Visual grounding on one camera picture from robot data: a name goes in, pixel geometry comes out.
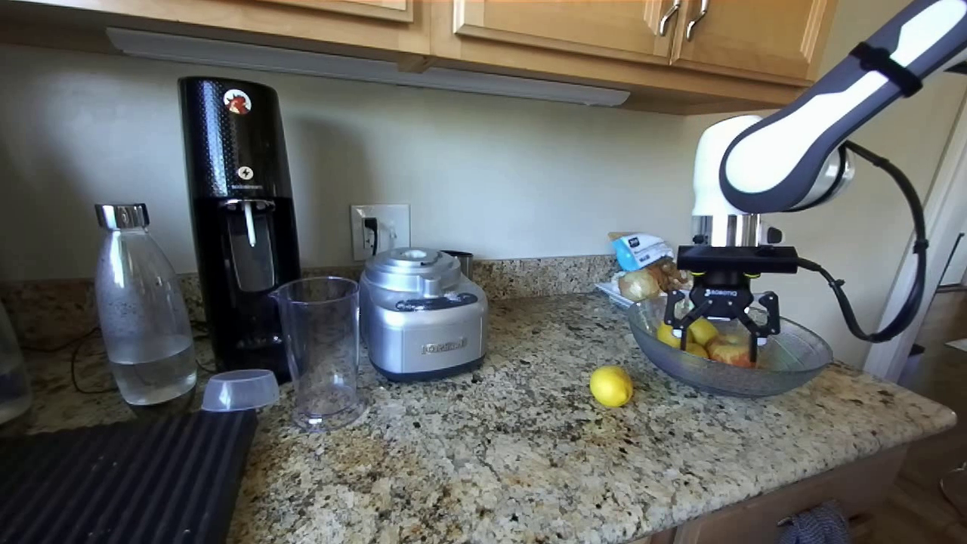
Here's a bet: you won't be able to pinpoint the yellow lemon top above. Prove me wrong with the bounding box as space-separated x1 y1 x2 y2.
590 367 635 409

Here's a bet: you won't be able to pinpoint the black soda maker machine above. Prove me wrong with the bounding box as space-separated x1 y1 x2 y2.
178 77 298 380

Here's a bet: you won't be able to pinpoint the clear plastic measuring cup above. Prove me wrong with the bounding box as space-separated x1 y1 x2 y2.
273 274 362 431

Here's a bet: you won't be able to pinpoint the grey hanging towel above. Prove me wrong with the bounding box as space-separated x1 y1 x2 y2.
781 504 849 544

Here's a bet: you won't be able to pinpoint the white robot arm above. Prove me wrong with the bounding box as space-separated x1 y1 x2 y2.
665 0 967 358

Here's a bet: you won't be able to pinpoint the yellow onion back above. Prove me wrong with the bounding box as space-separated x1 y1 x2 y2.
617 270 663 299

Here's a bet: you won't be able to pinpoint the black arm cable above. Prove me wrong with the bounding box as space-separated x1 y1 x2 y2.
796 138 931 344

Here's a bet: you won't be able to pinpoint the clear glass bowl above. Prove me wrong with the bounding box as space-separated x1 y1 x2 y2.
627 299 832 399

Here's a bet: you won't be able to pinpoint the silver food processor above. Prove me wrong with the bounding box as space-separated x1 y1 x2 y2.
359 249 486 380

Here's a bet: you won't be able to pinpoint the wooden upper cabinets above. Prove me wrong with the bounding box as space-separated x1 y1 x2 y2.
3 0 836 114

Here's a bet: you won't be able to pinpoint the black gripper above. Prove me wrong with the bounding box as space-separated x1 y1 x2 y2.
663 272 781 360

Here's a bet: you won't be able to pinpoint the clear water bottle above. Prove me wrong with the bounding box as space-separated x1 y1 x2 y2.
94 203 196 409

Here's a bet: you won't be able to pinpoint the yellow lemon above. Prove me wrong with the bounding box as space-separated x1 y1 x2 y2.
656 323 679 352
590 367 635 409
690 319 718 344

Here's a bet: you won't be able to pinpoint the red yellow apple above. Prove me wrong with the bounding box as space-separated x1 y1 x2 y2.
705 334 754 368

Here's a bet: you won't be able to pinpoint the black ribbed drying mat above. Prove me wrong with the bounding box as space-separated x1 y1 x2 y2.
0 412 258 544

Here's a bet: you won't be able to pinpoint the blue white food bag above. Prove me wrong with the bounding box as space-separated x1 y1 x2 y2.
611 232 670 272

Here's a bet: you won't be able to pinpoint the white wall outlet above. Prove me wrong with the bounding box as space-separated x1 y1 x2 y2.
351 203 407 259

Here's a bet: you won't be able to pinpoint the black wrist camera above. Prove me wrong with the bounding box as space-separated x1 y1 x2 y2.
677 246 802 272

